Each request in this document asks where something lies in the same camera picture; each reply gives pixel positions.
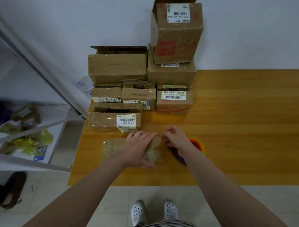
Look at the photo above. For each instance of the person's left hand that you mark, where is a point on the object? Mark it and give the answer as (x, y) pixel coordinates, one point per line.
(138, 149)

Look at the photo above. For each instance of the person's right hand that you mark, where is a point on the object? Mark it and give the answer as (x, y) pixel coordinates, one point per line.
(177, 140)

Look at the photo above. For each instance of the blue orange tape dispenser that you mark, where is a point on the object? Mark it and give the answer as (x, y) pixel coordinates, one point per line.
(198, 145)

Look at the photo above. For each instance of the small brown cardboard box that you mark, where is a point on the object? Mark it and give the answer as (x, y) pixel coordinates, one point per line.
(111, 149)

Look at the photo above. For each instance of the squat red-printed cardboard box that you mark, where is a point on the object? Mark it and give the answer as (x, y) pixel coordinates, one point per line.
(175, 105)

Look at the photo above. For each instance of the box barcode label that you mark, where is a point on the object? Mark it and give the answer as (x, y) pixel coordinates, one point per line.
(102, 120)

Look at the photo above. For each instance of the stack of cardboard boxes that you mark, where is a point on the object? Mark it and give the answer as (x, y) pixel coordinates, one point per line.
(117, 68)

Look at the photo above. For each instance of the person's left forearm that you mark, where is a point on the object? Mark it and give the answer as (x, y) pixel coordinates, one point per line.
(74, 199)

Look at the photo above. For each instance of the person's right forearm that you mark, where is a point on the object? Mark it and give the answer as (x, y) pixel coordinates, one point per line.
(229, 191)

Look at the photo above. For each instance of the person's striped clothing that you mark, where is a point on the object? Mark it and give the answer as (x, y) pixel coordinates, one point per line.
(170, 224)

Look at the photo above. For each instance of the wooden table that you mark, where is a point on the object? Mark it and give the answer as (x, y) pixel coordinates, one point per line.
(247, 117)

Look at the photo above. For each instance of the grey metal shelf rack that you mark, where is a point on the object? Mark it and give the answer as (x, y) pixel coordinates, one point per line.
(37, 161)

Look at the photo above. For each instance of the yellow plastic bag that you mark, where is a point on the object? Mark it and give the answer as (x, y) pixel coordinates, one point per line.
(32, 144)

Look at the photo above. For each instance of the small open carton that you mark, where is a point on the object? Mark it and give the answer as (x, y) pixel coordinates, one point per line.
(25, 117)

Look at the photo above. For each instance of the dark blue bag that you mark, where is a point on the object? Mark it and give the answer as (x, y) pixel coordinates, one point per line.
(3, 113)

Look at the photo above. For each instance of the white paper wall sign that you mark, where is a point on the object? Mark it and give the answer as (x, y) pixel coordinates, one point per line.
(84, 88)

